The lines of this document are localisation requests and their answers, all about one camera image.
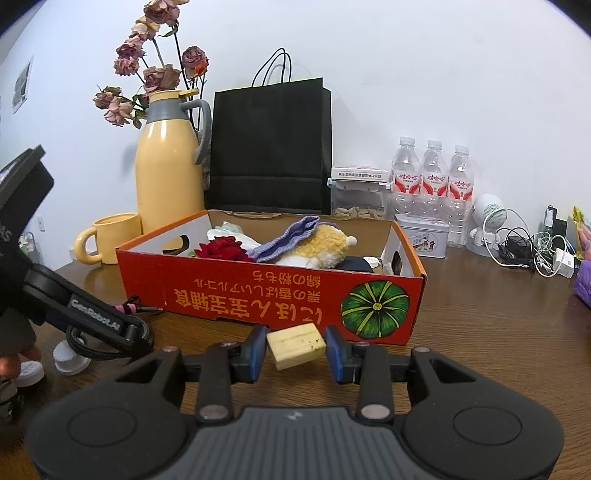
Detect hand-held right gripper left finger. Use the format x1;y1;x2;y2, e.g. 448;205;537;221
124;324;269;423

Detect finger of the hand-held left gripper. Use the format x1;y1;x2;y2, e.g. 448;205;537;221
23;267;155;361

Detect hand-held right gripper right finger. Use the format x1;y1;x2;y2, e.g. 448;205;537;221
324;325;478;423

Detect tan rectangular block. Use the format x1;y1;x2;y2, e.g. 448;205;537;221
267;323;327;371

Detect red cardboard box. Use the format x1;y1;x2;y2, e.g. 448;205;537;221
115;209;428;346

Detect artificial red rose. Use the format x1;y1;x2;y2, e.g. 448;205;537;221
194;235;256;263

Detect yellow white plush hamster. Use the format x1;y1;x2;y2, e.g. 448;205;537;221
276;220;358;270

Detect purple cloth pouch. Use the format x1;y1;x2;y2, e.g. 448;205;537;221
247;216;324;264

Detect white cloth pad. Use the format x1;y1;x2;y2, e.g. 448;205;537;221
205;222;264;252

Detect person's left hand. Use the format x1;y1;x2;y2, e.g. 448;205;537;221
0;316;42;378

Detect white ridged lid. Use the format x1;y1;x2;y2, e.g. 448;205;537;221
52;340;92;376

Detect yellow mug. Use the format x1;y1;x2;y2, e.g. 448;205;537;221
74;212;143;265

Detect small white cap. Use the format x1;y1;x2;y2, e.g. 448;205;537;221
13;360;45;387

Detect dark small object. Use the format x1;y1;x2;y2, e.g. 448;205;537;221
0;378;24;425

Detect printed tin box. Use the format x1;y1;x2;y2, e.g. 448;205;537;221
394;213;451;258

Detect yellow thermos jug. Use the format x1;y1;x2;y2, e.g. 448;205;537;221
135;89;213;234

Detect clear plastic food container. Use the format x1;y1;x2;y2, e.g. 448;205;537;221
327;166;392;219

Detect dried pink flower bouquet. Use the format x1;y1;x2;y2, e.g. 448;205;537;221
92;0;211;129

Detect water bottle with red label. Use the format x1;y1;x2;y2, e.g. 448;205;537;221
446;144;476;248
420;139;450;224
390;136;424;217

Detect black paper bag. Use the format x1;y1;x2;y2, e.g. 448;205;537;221
204;47;333;215

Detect small white desk fan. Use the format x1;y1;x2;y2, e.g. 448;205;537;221
465;194;509;257

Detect black power adapter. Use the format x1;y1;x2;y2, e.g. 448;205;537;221
505;235;532;259

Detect white charger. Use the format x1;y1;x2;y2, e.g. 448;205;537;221
554;248;577;279

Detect black device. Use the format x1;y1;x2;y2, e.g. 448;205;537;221
542;205;568;241

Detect purple plastic bag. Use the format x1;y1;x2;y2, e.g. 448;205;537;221
573;258;591;308

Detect colourful snack packet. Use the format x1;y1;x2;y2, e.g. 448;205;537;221
571;205;591;259

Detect wall picture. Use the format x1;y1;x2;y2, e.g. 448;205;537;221
12;56;34;114

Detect tangled white cables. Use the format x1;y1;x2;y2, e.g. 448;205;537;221
482;208;561;278

